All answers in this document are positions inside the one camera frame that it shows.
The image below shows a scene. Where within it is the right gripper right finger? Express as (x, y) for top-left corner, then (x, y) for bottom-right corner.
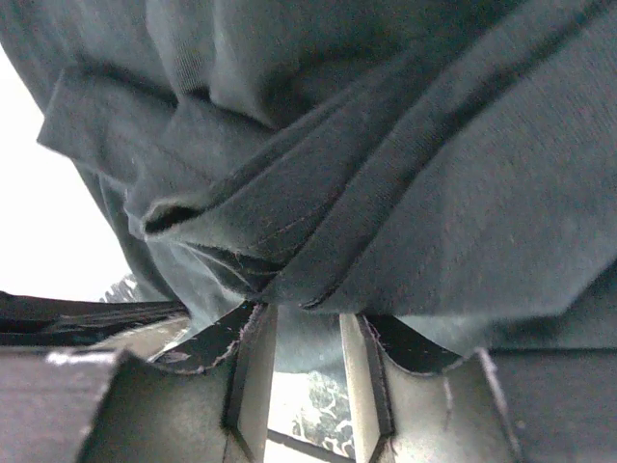
(339, 314), (616, 462)

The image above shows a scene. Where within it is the black t shirt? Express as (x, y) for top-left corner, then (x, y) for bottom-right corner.
(1, 1), (616, 372)

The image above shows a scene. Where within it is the black marble pattern mat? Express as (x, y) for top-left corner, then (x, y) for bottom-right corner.
(98, 272), (358, 459)

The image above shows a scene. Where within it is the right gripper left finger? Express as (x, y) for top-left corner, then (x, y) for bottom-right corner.
(1, 304), (277, 462)

